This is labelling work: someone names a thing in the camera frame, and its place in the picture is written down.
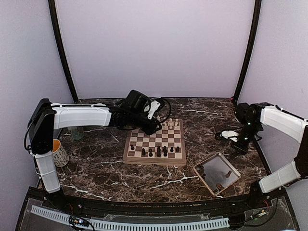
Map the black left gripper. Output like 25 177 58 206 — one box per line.
128 111 163 135

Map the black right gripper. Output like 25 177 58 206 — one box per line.
230 122 262 158

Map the dark queen piece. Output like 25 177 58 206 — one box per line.
163 146 168 157

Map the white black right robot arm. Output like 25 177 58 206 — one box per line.
233 103 308 209

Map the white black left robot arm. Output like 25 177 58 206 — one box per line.
24 90 165 210

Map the wooden chess board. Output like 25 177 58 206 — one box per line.
123 119 187 166

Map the small green circuit board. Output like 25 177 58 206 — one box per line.
69 216 89 227

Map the clear glass jar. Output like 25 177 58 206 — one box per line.
70 127 84 140

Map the white rook right corner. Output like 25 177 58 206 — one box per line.
174 119 179 129

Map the wooden tray with metal base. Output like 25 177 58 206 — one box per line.
193 153 241 196

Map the patterned cup orange inside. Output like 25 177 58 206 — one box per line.
52 139 69 167

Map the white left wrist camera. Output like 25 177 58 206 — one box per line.
147 100 161 120

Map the black front mounting rail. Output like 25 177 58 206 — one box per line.
26 186 287 221

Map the white slotted cable duct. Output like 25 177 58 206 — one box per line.
30 205 230 231

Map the black right frame post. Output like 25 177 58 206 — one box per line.
232 0 262 104

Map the black frame post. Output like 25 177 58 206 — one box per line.
48 0 79 103
232 0 262 104

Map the black left frame post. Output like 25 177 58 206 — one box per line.
48 0 79 103

